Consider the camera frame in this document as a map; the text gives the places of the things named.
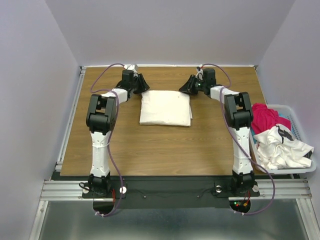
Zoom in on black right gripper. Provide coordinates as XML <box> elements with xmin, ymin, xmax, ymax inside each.
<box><xmin>178</xmin><ymin>74</ymin><xmax>206</xmax><ymax>95</ymax></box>

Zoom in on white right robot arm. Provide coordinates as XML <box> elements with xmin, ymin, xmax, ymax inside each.
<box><xmin>195</xmin><ymin>65</ymin><xmax>255</xmax><ymax>195</ymax></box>

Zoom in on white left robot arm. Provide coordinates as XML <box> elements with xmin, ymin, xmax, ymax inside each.
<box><xmin>81</xmin><ymin>65</ymin><xmax>193</xmax><ymax>198</ymax></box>

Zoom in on red t shirt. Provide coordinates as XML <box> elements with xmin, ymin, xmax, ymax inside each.
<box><xmin>251</xmin><ymin>103</ymin><xmax>291</xmax><ymax>135</ymax></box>

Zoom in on white printed t shirt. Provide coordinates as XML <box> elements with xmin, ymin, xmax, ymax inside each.
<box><xmin>253</xmin><ymin>124</ymin><xmax>314</xmax><ymax>170</ymax></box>

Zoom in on white plastic laundry basket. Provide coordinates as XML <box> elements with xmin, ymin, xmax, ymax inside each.
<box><xmin>249</xmin><ymin>103</ymin><xmax>317</xmax><ymax>174</ymax></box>

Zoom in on electronics board with leds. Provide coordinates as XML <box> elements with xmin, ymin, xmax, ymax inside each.
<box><xmin>229</xmin><ymin>197</ymin><xmax>251</xmax><ymax>210</ymax></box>

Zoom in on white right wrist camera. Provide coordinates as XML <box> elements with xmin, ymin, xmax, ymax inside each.
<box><xmin>195</xmin><ymin>64</ymin><xmax>204</xmax><ymax>81</ymax></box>

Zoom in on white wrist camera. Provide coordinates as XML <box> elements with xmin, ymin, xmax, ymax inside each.
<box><xmin>195</xmin><ymin>64</ymin><xmax>204</xmax><ymax>81</ymax></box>
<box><xmin>123</xmin><ymin>64</ymin><xmax>139</xmax><ymax>73</ymax></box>

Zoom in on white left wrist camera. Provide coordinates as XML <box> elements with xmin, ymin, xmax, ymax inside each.
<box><xmin>123</xmin><ymin>64</ymin><xmax>139</xmax><ymax>73</ymax></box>

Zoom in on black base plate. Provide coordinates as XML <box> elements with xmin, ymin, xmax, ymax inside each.
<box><xmin>51</xmin><ymin>174</ymin><xmax>261</xmax><ymax>210</ymax></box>

